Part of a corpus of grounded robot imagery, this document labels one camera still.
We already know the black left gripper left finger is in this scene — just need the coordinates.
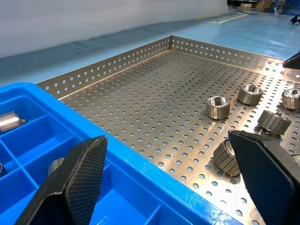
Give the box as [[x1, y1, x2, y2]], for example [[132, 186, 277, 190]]
[[14, 135, 109, 225]]

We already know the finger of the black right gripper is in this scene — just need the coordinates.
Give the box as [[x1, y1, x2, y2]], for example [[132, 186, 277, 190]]
[[282, 52, 300, 70]]

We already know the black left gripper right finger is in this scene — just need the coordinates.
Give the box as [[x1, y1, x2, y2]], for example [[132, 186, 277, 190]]
[[228, 130, 300, 225]]

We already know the blue compartment tray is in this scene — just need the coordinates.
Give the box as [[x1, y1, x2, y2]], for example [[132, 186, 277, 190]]
[[0, 82, 237, 225]]

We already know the blue plastic table cover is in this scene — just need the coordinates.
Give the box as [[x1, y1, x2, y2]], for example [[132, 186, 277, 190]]
[[0, 9, 300, 85]]

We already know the perforated metal tray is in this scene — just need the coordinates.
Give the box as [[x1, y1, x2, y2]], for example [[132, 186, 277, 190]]
[[36, 35, 300, 225]]

